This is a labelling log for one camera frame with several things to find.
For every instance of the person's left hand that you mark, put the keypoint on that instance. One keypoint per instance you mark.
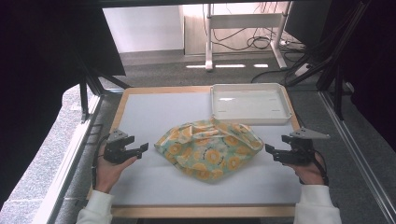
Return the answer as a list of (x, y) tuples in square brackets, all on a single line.
[(109, 174)]

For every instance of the white desk frame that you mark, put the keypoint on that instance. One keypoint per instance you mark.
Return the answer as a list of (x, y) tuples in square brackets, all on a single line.
[(246, 21)]

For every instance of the black curtain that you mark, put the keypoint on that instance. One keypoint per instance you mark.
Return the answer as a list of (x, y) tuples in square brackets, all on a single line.
[(373, 62), (37, 62)]

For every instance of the person's right hand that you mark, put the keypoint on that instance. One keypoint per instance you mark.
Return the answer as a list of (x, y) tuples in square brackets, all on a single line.
[(308, 174)]

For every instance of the white plastic tray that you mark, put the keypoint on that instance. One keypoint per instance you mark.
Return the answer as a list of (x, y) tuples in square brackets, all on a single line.
[(249, 105)]

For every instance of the black metal stand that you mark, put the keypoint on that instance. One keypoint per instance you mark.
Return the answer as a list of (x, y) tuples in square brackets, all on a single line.
[(84, 99), (338, 77)]

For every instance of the white power strip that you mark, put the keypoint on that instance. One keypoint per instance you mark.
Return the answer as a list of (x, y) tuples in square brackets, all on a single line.
[(302, 69)]

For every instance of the lemon print fabric bag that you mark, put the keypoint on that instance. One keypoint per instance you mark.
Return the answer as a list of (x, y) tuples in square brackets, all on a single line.
[(208, 152)]

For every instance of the white table mat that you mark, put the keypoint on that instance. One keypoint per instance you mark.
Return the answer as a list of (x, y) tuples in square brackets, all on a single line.
[(149, 118)]

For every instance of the aluminium rail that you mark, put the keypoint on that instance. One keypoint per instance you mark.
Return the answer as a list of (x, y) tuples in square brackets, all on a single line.
[(358, 155), (71, 149)]

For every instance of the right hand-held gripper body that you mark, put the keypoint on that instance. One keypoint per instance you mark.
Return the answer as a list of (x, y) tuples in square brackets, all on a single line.
[(300, 151)]

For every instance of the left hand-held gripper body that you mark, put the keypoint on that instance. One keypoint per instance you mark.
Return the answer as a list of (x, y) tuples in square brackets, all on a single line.
[(115, 151)]

